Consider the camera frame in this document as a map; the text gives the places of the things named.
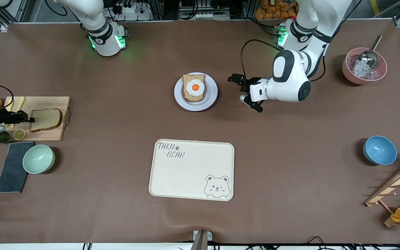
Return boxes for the plain brown bread slice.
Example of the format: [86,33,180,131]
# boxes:
[30,108,62,132]

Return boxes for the lavender round plate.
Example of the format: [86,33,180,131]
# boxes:
[174,72,218,111]

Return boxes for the yellow plastic knife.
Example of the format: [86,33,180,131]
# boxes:
[10,96,25,128]

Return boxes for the yellow plastic fork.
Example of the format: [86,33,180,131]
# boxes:
[3,99,14,128]

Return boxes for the wooden cutting board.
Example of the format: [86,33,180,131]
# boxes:
[0,96,72,142]

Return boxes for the mint green bowl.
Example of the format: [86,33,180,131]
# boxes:
[23,144,56,174]

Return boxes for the fried egg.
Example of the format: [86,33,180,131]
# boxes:
[186,79,205,98]

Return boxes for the brown bread slice under egg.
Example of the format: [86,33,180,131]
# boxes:
[182,74,206,103]

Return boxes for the dark grey cloth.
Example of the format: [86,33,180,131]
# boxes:
[0,141,35,193]

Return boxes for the orange snack bags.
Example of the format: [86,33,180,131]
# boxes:
[255,0,299,19]

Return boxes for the pink bowl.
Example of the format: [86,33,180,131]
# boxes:
[342,48,388,85]

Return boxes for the cream bear print tray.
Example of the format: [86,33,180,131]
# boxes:
[149,139,235,202]

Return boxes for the clear ice cubes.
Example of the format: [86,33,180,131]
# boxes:
[347,56,378,80]

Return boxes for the metal scoop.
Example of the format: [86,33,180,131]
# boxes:
[353,35,383,74]

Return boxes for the white power strip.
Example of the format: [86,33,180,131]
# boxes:
[111,0,152,21]

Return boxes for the blue bowl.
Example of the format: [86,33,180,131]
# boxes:
[362,135,398,166]

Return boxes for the wooden cup rack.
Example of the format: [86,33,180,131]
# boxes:
[364,160,400,228]

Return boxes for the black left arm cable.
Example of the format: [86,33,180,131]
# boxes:
[240,39,326,83]

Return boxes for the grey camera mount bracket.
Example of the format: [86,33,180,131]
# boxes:
[190,230,213,250]

